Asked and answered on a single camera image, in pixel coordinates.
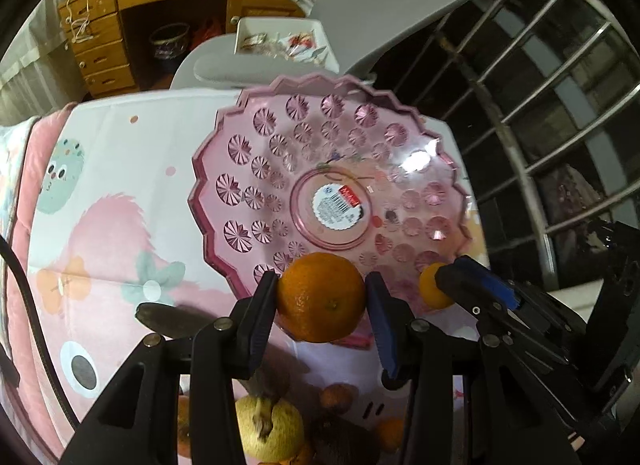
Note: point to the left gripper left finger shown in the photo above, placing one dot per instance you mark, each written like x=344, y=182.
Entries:
x=134, y=420

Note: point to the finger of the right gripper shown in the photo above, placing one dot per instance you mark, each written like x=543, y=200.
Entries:
x=467, y=292
x=499, y=290

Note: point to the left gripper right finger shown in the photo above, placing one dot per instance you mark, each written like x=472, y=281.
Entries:
x=468, y=399

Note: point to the small orange kumquat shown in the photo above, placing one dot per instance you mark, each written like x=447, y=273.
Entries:
x=429, y=292

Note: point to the red apple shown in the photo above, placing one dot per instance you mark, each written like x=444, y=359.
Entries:
x=183, y=427

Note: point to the small orange mandarin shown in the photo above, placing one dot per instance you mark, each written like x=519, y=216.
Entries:
x=389, y=433

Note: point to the yellow pear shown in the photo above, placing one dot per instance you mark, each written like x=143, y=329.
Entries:
x=270, y=432

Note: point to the large orange mandarin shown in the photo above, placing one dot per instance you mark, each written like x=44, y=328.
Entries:
x=321, y=298

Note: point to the small dark red fruit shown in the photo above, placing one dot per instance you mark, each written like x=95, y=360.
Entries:
x=337, y=398

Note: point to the dark green avocado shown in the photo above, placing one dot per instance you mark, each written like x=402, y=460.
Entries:
x=337, y=441

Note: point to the cartoon monster printed cloth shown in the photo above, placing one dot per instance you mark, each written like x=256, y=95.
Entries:
x=113, y=229

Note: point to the metal window grille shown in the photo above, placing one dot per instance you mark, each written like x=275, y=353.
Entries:
x=542, y=97

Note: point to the pink glass fruit plate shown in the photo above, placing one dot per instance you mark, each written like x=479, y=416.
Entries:
x=325, y=164

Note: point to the white tray of items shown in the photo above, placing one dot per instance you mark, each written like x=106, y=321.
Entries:
x=293, y=39

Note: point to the grey office chair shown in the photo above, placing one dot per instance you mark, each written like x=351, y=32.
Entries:
x=358, y=32

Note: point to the wooden desk with drawers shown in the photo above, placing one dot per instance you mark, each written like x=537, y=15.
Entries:
x=125, y=46

